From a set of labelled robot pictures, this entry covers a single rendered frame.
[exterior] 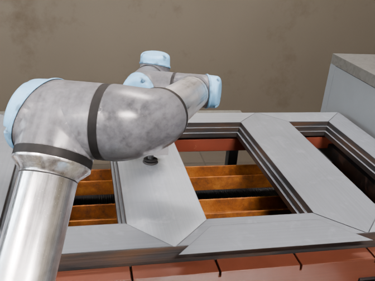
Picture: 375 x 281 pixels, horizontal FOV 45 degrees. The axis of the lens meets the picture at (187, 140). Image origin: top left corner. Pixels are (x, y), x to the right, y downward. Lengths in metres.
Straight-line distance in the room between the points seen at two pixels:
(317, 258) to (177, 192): 0.36
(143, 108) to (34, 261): 0.25
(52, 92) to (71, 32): 2.80
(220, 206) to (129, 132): 0.81
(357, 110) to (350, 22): 2.20
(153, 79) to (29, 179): 0.47
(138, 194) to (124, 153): 0.47
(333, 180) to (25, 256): 0.90
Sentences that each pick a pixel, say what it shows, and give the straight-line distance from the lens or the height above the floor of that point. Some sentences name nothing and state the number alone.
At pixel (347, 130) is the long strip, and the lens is 1.69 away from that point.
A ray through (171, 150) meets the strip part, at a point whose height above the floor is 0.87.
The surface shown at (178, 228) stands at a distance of 1.01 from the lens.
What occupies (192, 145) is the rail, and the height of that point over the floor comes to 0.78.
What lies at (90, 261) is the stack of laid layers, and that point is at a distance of 0.96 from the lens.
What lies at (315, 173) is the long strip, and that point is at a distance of 1.33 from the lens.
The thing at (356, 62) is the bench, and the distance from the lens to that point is 1.87.
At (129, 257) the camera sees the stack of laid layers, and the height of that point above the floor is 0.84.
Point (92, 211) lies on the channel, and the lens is 1.35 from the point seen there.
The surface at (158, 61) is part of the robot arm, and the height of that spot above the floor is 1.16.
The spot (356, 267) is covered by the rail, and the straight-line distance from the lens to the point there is 1.12.
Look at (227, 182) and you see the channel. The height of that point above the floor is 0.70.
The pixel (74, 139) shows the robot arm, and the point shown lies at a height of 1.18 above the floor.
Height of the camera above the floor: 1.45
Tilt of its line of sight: 24 degrees down
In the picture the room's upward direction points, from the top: 5 degrees clockwise
